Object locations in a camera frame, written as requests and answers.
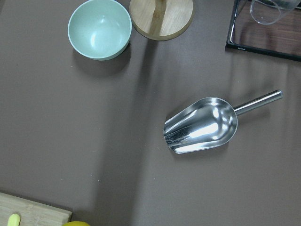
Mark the dark wood tray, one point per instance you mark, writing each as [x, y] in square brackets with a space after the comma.
[280, 39]

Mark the metal scoop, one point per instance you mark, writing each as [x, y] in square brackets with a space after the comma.
[208, 123]

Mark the wooden mug tree stand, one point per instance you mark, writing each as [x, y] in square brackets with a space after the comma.
[161, 19]

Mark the light green bowl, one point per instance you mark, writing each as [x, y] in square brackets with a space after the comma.
[100, 29]

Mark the yellow lemon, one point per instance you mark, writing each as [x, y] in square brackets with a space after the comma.
[76, 223]

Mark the clear plastic cup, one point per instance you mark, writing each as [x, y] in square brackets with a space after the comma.
[268, 12]

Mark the bamboo cutting board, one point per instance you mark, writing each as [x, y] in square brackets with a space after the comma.
[31, 213]

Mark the yellow plastic knife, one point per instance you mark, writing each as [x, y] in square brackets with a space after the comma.
[14, 220]

